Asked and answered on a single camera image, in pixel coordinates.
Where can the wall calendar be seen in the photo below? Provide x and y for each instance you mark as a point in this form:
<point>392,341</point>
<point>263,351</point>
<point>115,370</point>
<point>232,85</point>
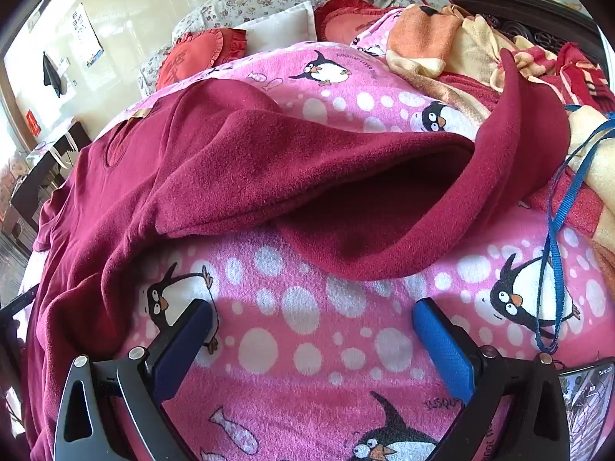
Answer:
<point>84,33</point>

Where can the dark hanging cloth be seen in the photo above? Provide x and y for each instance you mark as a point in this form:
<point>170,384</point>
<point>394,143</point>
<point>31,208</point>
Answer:
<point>50,74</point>

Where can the red wall sign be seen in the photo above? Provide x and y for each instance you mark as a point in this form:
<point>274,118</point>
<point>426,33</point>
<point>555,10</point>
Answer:
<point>33,122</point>

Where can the white pillow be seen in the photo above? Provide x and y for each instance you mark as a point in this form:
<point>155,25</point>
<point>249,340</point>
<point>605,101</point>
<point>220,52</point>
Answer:
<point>283,29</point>

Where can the dark wooden headboard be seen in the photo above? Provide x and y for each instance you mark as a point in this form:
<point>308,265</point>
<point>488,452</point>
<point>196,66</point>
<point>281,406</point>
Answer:
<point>528,14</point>

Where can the maroon fleece sweater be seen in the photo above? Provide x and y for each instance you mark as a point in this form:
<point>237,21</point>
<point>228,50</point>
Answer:
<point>240,163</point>

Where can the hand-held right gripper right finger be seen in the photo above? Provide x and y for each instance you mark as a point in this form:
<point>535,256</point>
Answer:
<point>439,345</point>

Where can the orange and cream fleece blanket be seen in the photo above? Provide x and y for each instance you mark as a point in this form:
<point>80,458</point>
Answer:
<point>423,33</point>

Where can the smartphone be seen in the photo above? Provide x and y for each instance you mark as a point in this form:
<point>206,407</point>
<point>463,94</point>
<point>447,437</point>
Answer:
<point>586,408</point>

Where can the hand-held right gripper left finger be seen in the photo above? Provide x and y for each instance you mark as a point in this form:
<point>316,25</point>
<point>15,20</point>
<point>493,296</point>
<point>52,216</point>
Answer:
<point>180,350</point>

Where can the white chair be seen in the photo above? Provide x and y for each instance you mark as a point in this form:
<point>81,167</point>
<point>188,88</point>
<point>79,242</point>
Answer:
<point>57,144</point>

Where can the dark wooden table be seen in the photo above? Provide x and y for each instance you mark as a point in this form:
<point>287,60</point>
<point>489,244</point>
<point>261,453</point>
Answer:
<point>33,187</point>

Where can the red ruffled heart cushion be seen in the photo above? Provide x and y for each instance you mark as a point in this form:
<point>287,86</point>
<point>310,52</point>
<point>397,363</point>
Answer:
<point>192,55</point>
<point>346,19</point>

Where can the pink penguin print blanket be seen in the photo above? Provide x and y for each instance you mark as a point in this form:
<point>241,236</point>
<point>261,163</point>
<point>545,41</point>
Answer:
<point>312,345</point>

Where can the red striped cloth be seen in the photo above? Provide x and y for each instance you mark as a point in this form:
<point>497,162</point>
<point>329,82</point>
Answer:
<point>576,72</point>

